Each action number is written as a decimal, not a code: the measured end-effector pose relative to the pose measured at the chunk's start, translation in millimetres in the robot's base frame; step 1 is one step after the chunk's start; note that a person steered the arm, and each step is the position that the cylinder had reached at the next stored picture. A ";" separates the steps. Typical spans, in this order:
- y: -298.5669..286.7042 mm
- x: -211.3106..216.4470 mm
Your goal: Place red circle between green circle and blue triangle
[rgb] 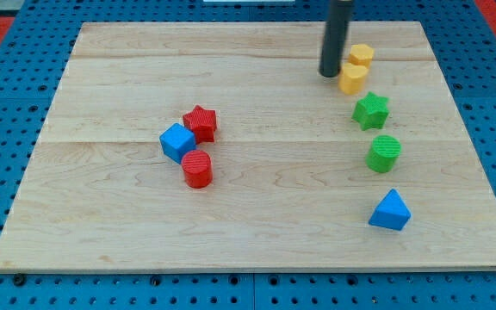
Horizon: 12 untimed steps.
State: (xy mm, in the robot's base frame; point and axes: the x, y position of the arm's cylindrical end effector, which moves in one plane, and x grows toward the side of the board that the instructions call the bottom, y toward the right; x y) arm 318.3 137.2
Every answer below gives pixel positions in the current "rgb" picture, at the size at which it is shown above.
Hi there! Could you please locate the blue triangle block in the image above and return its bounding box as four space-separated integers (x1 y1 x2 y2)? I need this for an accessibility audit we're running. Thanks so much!
369 189 412 231

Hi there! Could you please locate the wooden board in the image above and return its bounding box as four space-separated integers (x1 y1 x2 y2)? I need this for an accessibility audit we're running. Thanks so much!
0 22 496 274

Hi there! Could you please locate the red cylinder block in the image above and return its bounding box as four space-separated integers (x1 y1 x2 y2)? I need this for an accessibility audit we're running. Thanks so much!
181 150 213 189

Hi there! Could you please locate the red star block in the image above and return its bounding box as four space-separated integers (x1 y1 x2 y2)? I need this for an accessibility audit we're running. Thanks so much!
183 105 217 144

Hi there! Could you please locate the blue cube block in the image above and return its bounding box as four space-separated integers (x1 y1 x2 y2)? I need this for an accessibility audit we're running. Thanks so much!
159 123 196 164

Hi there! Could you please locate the yellow heart block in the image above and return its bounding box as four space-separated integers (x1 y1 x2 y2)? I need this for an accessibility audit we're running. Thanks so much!
338 63 369 95

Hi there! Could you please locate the green star block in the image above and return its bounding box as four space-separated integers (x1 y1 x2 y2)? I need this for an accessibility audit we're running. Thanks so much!
351 92 389 131

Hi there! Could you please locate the green cylinder block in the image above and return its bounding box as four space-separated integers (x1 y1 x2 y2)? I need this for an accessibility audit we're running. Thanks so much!
365 135 402 173

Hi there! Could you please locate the yellow hexagon block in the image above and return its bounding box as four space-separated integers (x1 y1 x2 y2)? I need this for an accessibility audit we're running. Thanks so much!
348 44 375 69

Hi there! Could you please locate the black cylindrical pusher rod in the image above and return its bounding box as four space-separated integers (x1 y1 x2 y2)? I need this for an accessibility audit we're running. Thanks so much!
319 0 354 78

